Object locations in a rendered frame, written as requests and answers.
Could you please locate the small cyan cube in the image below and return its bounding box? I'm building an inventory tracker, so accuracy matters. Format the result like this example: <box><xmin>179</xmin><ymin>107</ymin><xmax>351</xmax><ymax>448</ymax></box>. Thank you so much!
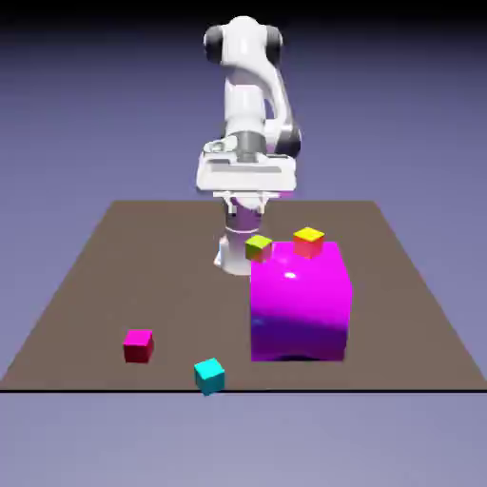
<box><xmin>193</xmin><ymin>357</ymin><xmax>226</xmax><ymax>398</ymax></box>

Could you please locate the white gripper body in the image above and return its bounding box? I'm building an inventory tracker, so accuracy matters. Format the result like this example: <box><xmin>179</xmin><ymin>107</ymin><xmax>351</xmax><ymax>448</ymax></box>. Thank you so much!
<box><xmin>195</xmin><ymin>152</ymin><xmax>298</xmax><ymax>200</ymax></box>

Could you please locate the small olive green cube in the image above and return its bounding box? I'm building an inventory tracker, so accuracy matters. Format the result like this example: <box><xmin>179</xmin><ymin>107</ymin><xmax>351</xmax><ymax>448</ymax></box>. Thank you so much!
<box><xmin>244</xmin><ymin>234</ymin><xmax>274</xmax><ymax>264</ymax></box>

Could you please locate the large magenta box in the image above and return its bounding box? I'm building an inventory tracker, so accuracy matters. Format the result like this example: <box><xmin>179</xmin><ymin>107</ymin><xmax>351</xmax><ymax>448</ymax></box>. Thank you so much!
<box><xmin>249</xmin><ymin>241</ymin><xmax>354</xmax><ymax>363</ymax></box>

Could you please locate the small yellow cube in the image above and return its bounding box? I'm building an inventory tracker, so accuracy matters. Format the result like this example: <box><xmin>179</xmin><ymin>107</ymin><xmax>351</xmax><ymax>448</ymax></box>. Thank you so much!
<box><xmin>292</xmin><ymin>226</ymin><xmax>326</xmax><ymax>261</ymax></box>

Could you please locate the small pink cube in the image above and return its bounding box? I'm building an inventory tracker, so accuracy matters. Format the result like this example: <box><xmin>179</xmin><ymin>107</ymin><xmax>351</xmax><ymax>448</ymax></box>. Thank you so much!
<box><xmin>122</xmin><ymin>328</ymin><xmax>156</xmax><ymax>365</ymax></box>

